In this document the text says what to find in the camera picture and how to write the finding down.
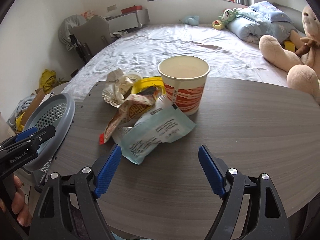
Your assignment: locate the grey perforated trash basket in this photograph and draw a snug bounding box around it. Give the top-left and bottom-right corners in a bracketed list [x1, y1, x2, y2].
[23, 93, 75, 172]

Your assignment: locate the person's left hand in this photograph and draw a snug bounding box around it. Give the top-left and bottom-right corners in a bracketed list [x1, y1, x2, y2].
[11, 176, 32, 227]

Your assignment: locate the light blue blanket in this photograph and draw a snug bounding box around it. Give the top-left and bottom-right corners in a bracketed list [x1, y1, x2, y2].
[7, 95, 35, 131]

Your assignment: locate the cardboard box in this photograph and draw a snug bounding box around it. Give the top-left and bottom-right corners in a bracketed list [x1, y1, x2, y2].
[21, 88, 46, 126]

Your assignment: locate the yellow bag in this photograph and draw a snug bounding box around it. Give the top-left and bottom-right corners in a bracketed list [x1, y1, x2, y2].
[39, 69, 61, 94]

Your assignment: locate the red beige snack wrapper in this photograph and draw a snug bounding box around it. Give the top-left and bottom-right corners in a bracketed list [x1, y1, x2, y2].
[99, 86, 162, 145]

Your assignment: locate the light blue plastic pouch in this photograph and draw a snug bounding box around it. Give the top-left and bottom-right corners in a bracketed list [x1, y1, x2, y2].
[112, 95, 196, 165]

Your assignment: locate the crumpled white paper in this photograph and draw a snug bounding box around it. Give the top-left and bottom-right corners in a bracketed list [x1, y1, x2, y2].
[102, 68, 143, 108]

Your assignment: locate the yellow plastic lid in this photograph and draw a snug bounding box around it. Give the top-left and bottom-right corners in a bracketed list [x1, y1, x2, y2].
[131, 76, 166, 95]

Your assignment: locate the grey clothing on chair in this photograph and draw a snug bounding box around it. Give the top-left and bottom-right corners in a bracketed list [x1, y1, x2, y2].
[58, 15, 87, 51]

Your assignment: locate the grey chair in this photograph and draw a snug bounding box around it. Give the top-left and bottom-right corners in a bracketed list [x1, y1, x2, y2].
[69, 15, 113, 64]

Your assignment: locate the red white paper cup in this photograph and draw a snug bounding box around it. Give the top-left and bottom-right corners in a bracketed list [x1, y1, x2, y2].
[157, 55, 210, 115]

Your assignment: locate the bed with white sheet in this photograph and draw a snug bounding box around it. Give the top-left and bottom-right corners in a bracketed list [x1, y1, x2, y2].
[63, 24, 286, 103]

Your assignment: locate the grey desk drawer unit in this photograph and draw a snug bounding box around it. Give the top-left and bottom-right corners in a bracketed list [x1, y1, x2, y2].
[105, 9, 150, 33]

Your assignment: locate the beige teddy bear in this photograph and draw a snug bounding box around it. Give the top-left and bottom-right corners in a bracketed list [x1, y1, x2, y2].
[259, 5, 319, 102]

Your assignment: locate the yellow red plush toy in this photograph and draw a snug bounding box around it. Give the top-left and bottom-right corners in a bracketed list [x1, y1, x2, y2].
[212, 20, 225, 30]

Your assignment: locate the red box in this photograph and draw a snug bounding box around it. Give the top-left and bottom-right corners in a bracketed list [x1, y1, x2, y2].
[121, 5, 143, 14]

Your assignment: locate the light blue plush toy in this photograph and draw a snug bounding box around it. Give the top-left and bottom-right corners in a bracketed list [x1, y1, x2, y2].
[180, 15, 200, 26]

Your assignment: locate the green plush toy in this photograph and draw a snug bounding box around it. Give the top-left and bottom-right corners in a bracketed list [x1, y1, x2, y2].
[219, 8, 239, 25]

